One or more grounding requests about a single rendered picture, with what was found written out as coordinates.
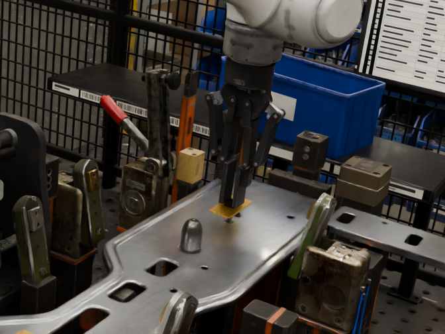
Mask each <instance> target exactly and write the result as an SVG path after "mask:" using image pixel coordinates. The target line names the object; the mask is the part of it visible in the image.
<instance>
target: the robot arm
mask: <svg viewBox="0 0 445 334"><path fill-rule="evenodd" d="M221 1H224V2H226V9H227V13H226V21H225V25H226V26H225V32H224V42H223V48H222V51H223V53H224V54H225V55H226V56H227V57H226V64H225V69H224V83H223V85H222V87H221V89H220V91H213V92H211V93H208V94H206V95H205V100H206V102H207V106H208V108H209V138H210V153H211V154H212V155H215V156H217V157H218V158H219V160H220V166H219V174H218V177H219V179H220V180H222V182H221V190H220V196H219V203H222V204H223V203H224V202H225V200H226V199H228V198H231V196H232V188H233V183H234V175H235V170H236V176H235V183H234V193H233V199H232V207H233V208H237V207H239V206H240V205H242V204H243V203H244V199H245V193H246V188H247V187H248V186H249V185H250V184H251V183H252V173H253V168H259V167H260V166H262V165H263V164H265V163H266V160H267V157H268V154H269V151H270V148H271V145H272V142H273V138H274V136H275V132H276V130H277V126H278V124H279V122H280V121H281V120H282V119H283V118H284V116H285V114H286V112H285V110H284V109H280V110H279V109H278V108H277V107H276V106H275V105H274V104H273V103H272V102H273V98H272V93H271V90H272V85H273V77H274V72H275V63H276V62H278V61H280V60H281V55H282V50H283V42H284V41H285V42H288V43H296V44H299V45H301V46H304V47H307V48H312V49H326V48H332V47H335V46H338V45H340V44H342V43H344V42H346V41H347V40H348V39H349V38H350V37H351V36H352V35H353V34H354V32H355V30H356V28H357V26H358V24H359V22H360V19H361V16H362V10H363V7H364V2H363V0H221ZM223 101H224V103H225V105H226V108H227V109H228V111H227V114H226V127H225V131H224V137H223V106H222V102H223ZM266 109H267V110H268V114H267V119H268V120H267V122H266V124H265V126H264V130H263V133H262V136H261V139H260V142H259V145H258V148H257V150H256V145H257V135H258V124H259V122H260V115H261V114H262V113H263V112H264V111H265V110H266ZM241 118H243V119H244V120H243V126H244V142H243V151H242V163H241V164H240V165H238V166H236V163H237V159H235V158H232V157H234V155H233V153H234V147H235V144H236V138H237V134H238V128H239V124H240V120H241ZM231 158H232V159H231Z"/></svg>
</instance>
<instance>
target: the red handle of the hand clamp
mask: <svg viewBox="0 0 445 334"><path fill-rule="evenodd" d="M99 104H100V105H101V106H102V108H104V110H106V112H107V113H108V114H109V115H110V116H111V117H112V119H113V120H114V121H115V122H116V123H117V125H118V126H119V125H120V126H121V127H122V128H123V129H124V130H125V132H126V133H127V134H128V135H129V136H130V137H131V139H132V140H133V141H134V142H135V143H136V144H137V145H138V146H139V147H140V148H141V149H142V151H143V152H144V153H145V154H146V155H147V157H149V150H148V140H147V139H146V137H145V136H144V135H143V134H142V133H141V132H140V131H139V130H138V129H137V128H136V127H135V126H134V124H133V123H132V122H131V121H130V120H129V119H128V116H127V115H126V113H125V112H124V111H123V110H122V109H121V108H120V107H119V106H118V105H117V104H116V103H115V101H114V100H113V99H112V98H111V97H110V96H109V95H107V96H105V95H103V96H102V97H101V98H100V102H99ZM166 163H167V161H166V159H165V158H164V157H162V167H164V166H165V165H166Z"/></svg>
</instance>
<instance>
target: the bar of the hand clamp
mask: <svg viewBox="0 0 445 334"><path fill-rule="evenodd" d="M142 81H144V82H146V102H147V118H148V150H149V158H151V157H153V158H157V159H158V160H159V161H160V162H161V164H162V157H164V158H165V159H166V161H167V163H166V165H165V166H164V167H162V172H161V175H159V176H158V177H161V176H163V172H171V171H172V156H171V135H170V97H169V88H170V89H171V90H177V89H178V88H179V87H180V85H181V77H180V75H179V74H178V73H177V72H172V73H171V74H170V75H169V76H168V70H163V69H161V68H156V69H154V70H150V71H147V72H146V75H143V76H142Z"/></svg>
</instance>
